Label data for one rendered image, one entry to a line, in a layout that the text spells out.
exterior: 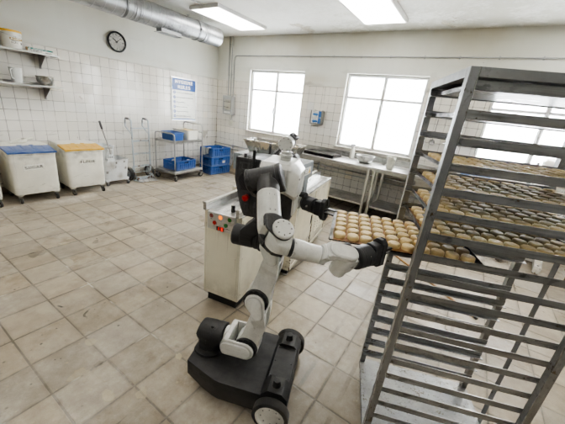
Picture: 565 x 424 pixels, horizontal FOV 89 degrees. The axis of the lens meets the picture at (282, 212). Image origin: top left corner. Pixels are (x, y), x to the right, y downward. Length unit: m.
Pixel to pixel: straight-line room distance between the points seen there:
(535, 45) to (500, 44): 0.40
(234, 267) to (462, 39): 4.68
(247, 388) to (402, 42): 5.29
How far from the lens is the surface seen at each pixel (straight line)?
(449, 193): 1.21
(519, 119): 1.24
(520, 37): 5.58
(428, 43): 5.66
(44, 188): 5.35
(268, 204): 1.03
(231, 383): 1.88
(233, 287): 2.45
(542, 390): 1.73
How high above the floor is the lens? 1.64
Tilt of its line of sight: 20 degrees down
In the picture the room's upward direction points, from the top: 7 degrees clockwise
